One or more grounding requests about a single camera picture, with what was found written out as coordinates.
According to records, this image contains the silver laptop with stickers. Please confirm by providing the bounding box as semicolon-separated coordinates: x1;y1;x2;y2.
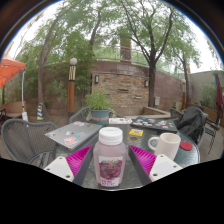
44;120;103;150

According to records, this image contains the folded dark red umbrella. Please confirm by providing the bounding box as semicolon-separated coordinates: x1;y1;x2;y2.
214;70;224;118

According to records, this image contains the wooden lamp post globe light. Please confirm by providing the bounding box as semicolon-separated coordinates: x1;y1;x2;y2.
181;78;188;111
67;57;78;118

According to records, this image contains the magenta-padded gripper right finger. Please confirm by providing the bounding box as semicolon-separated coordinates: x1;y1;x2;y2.
128;144;184;187

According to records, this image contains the white ceramic mug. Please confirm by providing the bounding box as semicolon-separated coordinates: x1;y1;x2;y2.
147;132;182;161

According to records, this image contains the orange canopy tent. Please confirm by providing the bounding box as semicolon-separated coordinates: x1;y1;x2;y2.
0;54;28;121

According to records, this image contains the green plant in teal pot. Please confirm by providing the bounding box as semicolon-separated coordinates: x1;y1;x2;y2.
84;88;114;127

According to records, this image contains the black laptop with stickers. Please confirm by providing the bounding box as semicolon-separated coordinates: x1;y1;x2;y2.
130;116;179;133

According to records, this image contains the black jacket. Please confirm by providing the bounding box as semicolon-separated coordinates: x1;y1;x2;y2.
176;105;208;145

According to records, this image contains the pink drink bottle white cap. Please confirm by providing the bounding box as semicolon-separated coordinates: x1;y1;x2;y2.
92;126;128;188

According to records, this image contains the blue yellow striped bollard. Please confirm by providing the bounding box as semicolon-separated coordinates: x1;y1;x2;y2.
36;102;45;121

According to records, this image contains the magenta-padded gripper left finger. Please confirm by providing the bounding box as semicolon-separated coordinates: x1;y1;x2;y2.
43;144;95;187

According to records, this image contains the yellow square card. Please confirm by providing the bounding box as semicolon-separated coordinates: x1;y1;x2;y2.
128;128;144;137

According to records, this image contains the grey mesh patio chair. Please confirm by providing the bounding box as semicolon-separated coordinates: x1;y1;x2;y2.
68;106;93;124
169;107;221;154
0;118;59;168

